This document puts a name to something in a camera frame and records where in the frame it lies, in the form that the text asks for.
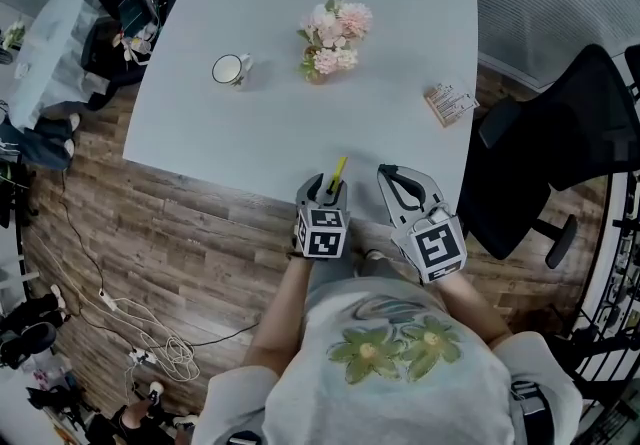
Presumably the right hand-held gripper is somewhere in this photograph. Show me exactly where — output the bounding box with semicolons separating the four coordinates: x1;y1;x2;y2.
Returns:
377;163;468;285

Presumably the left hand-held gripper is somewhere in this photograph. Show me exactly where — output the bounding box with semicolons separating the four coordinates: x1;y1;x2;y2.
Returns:
293;172;351;262

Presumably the yellow utility knife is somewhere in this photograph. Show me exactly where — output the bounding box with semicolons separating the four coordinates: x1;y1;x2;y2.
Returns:
324;156;350;207

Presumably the person's left forearm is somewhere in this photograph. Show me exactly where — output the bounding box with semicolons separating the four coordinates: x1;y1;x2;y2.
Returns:
243;254;314;380

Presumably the person's right forearm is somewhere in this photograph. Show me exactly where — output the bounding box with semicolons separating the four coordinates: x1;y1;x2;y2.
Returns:
433;271;514;350

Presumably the pink flower bouquet in pot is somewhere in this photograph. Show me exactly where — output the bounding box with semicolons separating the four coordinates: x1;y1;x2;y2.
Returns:
296;0;374;85

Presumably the black mesh office chair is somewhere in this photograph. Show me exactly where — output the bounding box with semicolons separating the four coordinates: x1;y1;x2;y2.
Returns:
456;43;640;270

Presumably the white enamel mug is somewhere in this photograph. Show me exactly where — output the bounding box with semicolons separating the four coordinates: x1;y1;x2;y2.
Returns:
210;52;255;91

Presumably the person's grey flower-print shirt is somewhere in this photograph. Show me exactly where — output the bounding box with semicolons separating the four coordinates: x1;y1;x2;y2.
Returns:
191;276;584;445

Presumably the black metal rack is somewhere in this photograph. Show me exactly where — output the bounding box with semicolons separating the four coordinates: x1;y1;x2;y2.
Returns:
563;171;640;417

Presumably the white power strip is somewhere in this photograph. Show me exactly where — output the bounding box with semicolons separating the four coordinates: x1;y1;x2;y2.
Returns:
96;288;122;313

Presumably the dark green box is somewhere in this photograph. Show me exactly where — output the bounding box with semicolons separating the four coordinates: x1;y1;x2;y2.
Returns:
117;0;159;33

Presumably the black bag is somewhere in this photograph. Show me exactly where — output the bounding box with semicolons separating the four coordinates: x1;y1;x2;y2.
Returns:
79;15;151;84

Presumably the white flower bunch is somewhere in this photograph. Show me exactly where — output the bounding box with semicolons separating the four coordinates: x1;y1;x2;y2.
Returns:
1;19;27;53

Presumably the white cable bundle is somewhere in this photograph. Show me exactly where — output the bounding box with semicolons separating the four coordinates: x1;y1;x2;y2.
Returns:
110;296;202;385

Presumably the black floor cable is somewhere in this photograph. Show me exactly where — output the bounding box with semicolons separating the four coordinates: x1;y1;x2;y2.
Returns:
58;166;259;349

